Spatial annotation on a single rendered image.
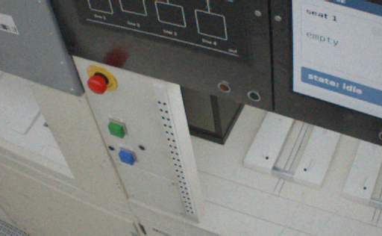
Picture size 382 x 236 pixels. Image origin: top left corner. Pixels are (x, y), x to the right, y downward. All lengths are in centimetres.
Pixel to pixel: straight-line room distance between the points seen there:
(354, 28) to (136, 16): 34
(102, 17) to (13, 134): 88
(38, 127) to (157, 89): 78
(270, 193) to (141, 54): 63
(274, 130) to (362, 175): 27
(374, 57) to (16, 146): 121
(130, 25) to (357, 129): 39
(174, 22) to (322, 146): 74
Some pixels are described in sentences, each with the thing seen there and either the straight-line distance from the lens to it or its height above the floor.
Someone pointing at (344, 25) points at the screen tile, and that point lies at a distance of 74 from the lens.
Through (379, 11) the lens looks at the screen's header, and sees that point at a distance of 71.
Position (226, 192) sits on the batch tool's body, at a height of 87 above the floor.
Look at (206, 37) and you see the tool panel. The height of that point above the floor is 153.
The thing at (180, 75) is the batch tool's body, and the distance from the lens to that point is 96.
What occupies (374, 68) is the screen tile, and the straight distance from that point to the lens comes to 78.
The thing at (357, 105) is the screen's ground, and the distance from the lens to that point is 85.
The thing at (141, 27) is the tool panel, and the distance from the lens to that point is 92.
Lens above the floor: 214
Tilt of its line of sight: 52 degrees down
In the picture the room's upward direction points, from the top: 11 degrees counter-clockwise
